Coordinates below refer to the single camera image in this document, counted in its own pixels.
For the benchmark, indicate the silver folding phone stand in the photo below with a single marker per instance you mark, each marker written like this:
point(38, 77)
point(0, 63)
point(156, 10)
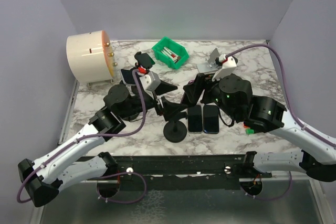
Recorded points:
point(210, 65)

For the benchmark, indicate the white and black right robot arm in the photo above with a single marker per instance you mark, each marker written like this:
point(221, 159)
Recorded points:
point(234, 96)

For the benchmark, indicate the purple case phone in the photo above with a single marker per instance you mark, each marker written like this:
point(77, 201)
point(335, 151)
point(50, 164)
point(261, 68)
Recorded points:
point(187, 97)

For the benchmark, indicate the black front mounting rail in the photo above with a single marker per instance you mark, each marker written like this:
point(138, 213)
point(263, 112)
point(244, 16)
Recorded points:
point(185, 172)

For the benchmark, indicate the black phone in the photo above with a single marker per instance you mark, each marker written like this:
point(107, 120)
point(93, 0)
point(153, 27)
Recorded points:
point(210, 119)

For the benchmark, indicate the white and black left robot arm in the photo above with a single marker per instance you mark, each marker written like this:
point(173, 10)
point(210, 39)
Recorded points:
point(45, 177)

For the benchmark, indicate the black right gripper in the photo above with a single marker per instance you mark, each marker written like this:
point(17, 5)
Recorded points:
point(207, 84)

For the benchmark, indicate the green plastic bin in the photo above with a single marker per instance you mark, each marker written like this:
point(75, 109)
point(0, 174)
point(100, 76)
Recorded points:
point(170, 53)

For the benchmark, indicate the white cylindrical drum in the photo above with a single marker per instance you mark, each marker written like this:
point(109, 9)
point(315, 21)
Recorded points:
point(90, 57)

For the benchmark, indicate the green cap marker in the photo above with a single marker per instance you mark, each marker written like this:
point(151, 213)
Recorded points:
point(250, 131)

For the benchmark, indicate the black round base phone stand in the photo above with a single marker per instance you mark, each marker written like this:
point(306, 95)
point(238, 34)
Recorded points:
point(174, 130)

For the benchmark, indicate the black clamp phone stand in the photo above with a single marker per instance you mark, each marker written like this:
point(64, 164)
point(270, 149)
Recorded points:
point(144, 61)

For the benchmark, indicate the phone on front stand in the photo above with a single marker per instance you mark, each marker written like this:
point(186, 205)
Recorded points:
point(130, 77)

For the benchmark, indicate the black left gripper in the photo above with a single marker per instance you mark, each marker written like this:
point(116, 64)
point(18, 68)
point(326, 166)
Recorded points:
point(169, 108)

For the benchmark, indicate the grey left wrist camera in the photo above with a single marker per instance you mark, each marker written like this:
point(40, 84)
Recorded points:
point(150, 81)

